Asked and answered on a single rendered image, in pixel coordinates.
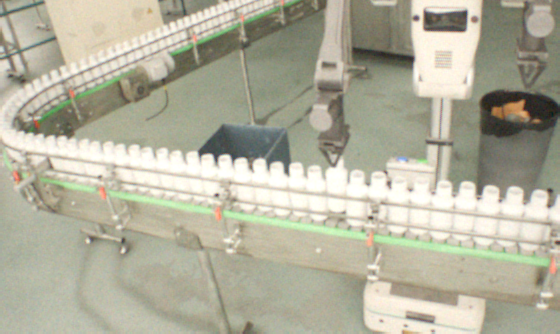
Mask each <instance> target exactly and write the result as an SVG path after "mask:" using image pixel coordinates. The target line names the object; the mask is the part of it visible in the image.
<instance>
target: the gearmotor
mask: <svg viewBox="0 0 560 334"><path fill-rule="evenodd" d="M174 69H175V64H174V61H173V59H172V57H171V56H170V55H169V54H167V53H163V54H160V55H159V56H156V57H154V58H150V59H148V60H146V61H144V62H143V63H141V64H138V65H136V67H135V69H134V71H133V72H132V73H129V74H127V75H125V76H122V78H120V79H119V80H120V83H121V85H120V86H121V88H122V91H123V95H124V97H125V100H126V102H127V103H128V104H129V103H131V102H132V101H133V102H134V103H136V102H138V101H139V100H143V99H145V98H147V97H149V96H151V95H150V92H149V88H148V85H147V84H149V83H151V82H153V81H155V80H156V81H157V80H159V79H161V80H162V81H163V83H164V88H165V91H166V89H167V87H166V84H165V78H164V77H167V76H168V75H169V74H170V73H172V72H173V71H174ZM166 99H167V100H166V104H165V106H164V109H165V108H166V106H167V103H168V95H167V92H166ZM164 109H163V110H162V111H161V112H160V113H158V114H157V115H155V116H158V115H159V114H161V113H162V112H163V111H164Z"/></svg>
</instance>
